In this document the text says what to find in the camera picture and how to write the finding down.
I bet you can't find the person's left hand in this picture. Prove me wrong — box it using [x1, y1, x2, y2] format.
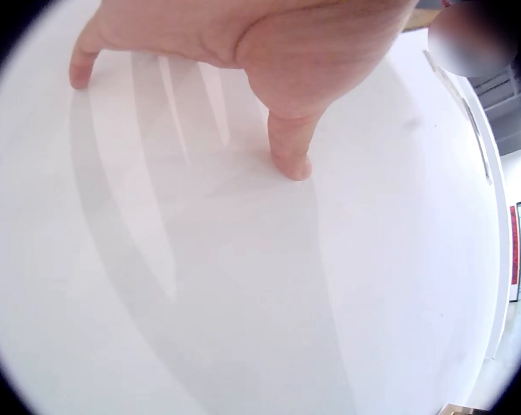
[69, 0, 422, 181]

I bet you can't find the person's left little finger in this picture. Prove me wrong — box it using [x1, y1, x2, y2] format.
[69, 27, 103, 90]

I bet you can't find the person's left thumb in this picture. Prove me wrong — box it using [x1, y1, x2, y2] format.
[262, 102, 319, 181]

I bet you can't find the wooden board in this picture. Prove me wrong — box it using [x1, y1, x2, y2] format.
[405, 8, 438, 32]

